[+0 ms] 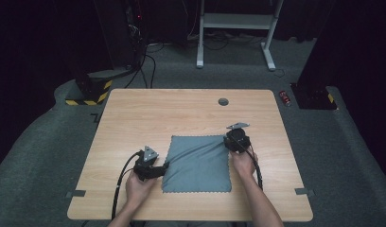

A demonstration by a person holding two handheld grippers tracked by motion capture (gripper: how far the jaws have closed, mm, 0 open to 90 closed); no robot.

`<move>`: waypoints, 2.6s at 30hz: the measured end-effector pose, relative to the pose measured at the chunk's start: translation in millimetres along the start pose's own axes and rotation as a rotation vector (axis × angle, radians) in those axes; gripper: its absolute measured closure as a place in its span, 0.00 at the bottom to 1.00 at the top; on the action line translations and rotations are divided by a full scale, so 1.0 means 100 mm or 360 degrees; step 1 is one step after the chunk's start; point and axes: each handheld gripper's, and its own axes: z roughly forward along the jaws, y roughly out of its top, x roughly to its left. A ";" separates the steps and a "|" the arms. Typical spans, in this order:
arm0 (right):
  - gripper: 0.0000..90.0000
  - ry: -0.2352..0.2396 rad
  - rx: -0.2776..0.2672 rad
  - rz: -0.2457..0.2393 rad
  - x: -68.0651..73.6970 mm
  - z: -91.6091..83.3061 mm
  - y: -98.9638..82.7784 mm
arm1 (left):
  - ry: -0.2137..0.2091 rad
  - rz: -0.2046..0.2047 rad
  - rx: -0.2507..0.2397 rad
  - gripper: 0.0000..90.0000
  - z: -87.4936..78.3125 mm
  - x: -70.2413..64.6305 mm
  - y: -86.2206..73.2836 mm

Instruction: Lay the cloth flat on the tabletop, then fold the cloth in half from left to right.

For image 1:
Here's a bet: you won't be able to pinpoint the person's right hand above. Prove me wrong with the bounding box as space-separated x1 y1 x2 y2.
229 149 259 180

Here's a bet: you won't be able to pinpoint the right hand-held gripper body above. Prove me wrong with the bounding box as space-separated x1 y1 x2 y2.
226 122 252 154

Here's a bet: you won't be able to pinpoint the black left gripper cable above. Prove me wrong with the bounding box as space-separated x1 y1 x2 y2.
111 150 142 221

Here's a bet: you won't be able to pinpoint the red can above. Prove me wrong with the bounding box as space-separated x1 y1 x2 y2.
278 90 292 107

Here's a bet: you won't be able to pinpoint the person's left hand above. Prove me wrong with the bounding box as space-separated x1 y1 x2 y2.
125 172 158 208

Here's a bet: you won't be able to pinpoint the black floor cables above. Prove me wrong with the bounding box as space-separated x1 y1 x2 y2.
124 42 166 90

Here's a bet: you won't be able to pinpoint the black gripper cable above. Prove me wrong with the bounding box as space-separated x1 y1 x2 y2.
111 150 142 221
232 138 264 191

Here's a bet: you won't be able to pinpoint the grey-blue cloth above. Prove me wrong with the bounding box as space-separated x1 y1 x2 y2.
161 134 233 194

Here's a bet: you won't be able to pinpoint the grey tape piece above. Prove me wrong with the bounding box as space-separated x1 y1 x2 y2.
294 187 316 197
65 189 87 199

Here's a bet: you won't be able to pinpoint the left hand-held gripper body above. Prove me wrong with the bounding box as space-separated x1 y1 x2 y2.
132 145 160 183

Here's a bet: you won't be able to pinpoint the white metal desk frame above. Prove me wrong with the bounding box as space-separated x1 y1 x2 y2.
196 0 285 72

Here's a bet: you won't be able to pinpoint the cable bundle under desk frame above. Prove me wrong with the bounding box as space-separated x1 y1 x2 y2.
186 29 265 51

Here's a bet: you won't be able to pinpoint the black stand yellow striped base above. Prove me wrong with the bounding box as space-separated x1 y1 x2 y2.
289 0 386 111
55 0 114 107

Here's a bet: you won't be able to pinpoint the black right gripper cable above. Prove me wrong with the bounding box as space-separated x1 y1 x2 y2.
232 138 264 191

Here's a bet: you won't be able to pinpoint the black equipment with red light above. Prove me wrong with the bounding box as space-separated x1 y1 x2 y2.
126 0 148 42

